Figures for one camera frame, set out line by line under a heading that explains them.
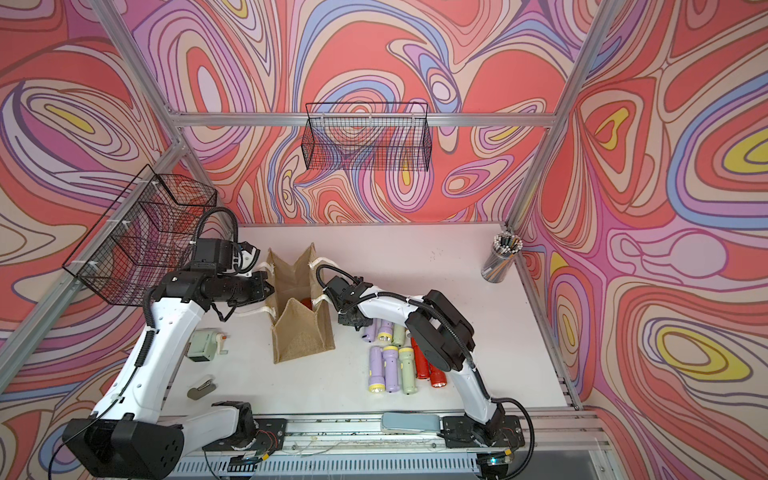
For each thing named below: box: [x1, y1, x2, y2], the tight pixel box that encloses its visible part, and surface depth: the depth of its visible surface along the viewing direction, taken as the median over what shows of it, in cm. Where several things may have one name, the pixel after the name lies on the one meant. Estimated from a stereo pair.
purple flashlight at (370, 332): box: [363, 318, 376, 343], surface depth 90 cm
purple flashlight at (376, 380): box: [368, 345, 385, 393], surface depth 83 cm
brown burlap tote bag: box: [266, 242, 336, 363], surface depth 84 cm
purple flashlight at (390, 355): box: [383, 346, 400, 393], surface depth 83 cm
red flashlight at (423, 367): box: [410, 337, 430, 379], surface depth 83 cm
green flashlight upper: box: [392, 323, 406, 347], surface depth 90 cm
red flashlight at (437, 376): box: [428, 362, 447, 388], surface depth 82 cm
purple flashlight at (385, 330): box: [378, 318, 394, 342], surface depth 90 cm
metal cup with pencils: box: [481, 232, 523, 284], surface depth 95 cm
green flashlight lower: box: [398, 348, 418, 395], surface depth 84 cm
